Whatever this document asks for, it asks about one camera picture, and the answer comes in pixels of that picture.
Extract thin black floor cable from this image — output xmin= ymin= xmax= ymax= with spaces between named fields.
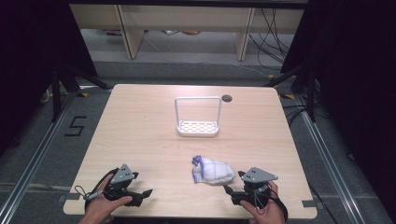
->
xmin=307 ymin=183 xmax=341 ymax=224

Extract white rack with handle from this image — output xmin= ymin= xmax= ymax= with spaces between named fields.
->
xmin=174 ymin=95 xmax=223 ymax=138

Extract person's right hand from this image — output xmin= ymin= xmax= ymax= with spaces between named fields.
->
xmin=239 ymin=181 xmax=287 ymax=224

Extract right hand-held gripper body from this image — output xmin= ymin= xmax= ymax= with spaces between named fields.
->
xmin=231 ymin=166 xmax=279 ymax=209

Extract black left wrist strap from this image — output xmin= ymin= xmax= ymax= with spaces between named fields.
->
xmin=83 ymin=168 xmax=120 ymax=213

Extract bundle of black hanging cables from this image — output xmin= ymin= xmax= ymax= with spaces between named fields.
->
xmin=247 ymin=7 xmax=296 ymax=69

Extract black wrist strap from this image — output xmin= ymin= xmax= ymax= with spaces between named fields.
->
xmin=83 ymin=168 xmax=120 ymax=213
xmin=269 ymin=188 xmax=290 ymax=222

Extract black metal stand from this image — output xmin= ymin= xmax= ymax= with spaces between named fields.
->
xmin=50 ymin=63 xmax=114 ymax=123
xmin=263 ymin=64 xmax=318 ymax=123

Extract black curtain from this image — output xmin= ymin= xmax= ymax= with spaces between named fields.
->
xmin=280 ymin=0 xmax=396 ymax=220
xmin=0 ymin=0 xmax=99 ymax=157

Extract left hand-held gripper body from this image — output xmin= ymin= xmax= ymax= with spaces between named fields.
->
xmin=102 ymin=163 xmax=145 ymax=207

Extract white cloth with purple trim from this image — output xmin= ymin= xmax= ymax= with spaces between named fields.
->
xmin=191 ymin=155 xmax=236 ymax=186

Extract white floor cable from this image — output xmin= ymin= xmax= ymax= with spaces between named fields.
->
xmin=231 ymin=63 xmax=271 ymax=78

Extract person's left hand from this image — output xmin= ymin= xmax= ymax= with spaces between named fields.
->
xmin=83 ymin=175 xmax=134 ymax=223

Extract grey lanyard cord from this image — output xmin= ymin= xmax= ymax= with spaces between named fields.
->
xmin=74 ymin=185 xmax=105 ymax=202

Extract black right wrist strap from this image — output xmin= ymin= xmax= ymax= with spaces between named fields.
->
xmin=269 ymin=188 xmax=290 ymax=222

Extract aluminium floor rail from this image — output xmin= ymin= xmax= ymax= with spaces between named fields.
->
xmin=0 ymin=92 xmax=78 ymax=224
xmin=294 ymin=93 xmax=368 ymax=224

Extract black floor cables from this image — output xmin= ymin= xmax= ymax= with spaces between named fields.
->
xmin=282 ymin=103 xmax=330 ymax=126

